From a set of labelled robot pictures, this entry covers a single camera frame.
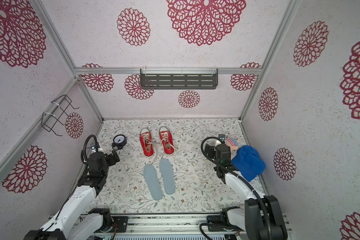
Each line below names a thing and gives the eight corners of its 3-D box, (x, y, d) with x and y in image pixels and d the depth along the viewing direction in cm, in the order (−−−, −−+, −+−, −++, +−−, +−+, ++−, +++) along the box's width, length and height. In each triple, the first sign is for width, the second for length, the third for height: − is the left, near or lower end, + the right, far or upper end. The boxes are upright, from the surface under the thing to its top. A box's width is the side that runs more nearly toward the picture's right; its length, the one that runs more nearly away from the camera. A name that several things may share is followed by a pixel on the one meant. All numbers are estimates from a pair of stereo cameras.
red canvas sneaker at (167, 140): (165, 157, 100) (164, 152, 96) (159, 132, 114) (158, 127, 110) (176, 154, 102) (176, 149, 97) (169, 130, 116) (168, 125, 111)
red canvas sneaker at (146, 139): (145, 159, 100) (143, 154, 94) (140, 133, 114) (138, 128, 108) (157, 156, 101) (155, 150, 96) (150, 131, 115) (148, 125, 110)
